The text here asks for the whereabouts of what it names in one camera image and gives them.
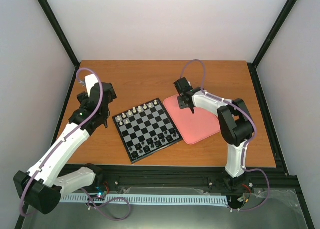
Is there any pink plastic tray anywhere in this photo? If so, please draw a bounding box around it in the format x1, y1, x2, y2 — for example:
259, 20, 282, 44
163, 95, 221, 145

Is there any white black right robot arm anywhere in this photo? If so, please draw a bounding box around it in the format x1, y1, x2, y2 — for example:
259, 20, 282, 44
174, 77, 257, 191

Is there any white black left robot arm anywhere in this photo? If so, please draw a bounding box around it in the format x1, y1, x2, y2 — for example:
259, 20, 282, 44
13, 74, 117, 217

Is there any black grey chess board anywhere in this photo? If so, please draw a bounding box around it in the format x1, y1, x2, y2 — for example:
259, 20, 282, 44
112, 98, 183, 164

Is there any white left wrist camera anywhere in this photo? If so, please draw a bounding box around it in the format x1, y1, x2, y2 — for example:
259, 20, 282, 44
80, 74, 99, 94

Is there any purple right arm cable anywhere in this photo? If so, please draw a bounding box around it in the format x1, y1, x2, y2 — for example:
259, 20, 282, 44
180, 59, 271, 213

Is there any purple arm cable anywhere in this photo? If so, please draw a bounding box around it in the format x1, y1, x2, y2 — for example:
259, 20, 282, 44
180, 59, 271, 213
19, 67, 132, 220

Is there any black aluminium frame rail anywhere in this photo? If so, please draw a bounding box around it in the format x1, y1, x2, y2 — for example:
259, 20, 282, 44
59, 163, 300, 197

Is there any left black corner post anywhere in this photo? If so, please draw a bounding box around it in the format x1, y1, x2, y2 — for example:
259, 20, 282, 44
31, 0, 81, 69

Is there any black corner post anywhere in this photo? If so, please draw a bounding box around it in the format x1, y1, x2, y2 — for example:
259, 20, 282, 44
31, 0, 81, 69
251, 0, 305, 69

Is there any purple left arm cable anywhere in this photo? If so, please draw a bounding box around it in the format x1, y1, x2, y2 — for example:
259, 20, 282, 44
19, 67, 132, 220

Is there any white slotted cable duct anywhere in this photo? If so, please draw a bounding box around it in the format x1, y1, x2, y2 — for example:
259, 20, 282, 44
59, 193, 230, 207

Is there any right black corner post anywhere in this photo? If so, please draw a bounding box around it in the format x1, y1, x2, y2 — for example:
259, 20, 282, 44
251, 0, 305, 69

